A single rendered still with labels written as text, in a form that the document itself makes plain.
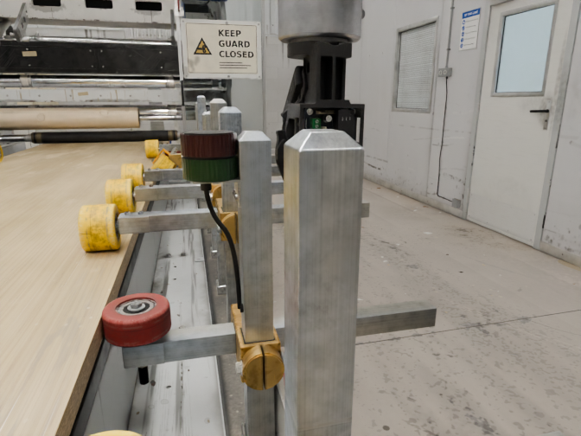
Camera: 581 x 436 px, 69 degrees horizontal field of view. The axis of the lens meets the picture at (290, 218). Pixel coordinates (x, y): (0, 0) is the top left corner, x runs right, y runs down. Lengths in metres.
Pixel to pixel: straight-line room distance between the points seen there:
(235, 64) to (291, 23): 2.29
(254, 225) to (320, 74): 0.18
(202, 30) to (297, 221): 2.57
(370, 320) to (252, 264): 0.21
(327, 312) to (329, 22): 0.31
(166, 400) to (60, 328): 0.36
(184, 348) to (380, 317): 0.27
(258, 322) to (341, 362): 0.27
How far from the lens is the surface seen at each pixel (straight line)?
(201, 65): 2.74
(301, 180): 0.21
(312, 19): 0.46
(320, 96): 0.47
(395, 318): 0.64
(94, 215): 0.77
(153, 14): 3.09
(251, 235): 0.48
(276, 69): 9.41
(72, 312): 0.60
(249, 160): 0.46
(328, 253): 0.23
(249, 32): 2.79
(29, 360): 0.52
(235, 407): 0.72
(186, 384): 0.91
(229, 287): 0.78
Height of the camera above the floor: 1.15
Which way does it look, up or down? 16 degrees down
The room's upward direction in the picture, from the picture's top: straight up
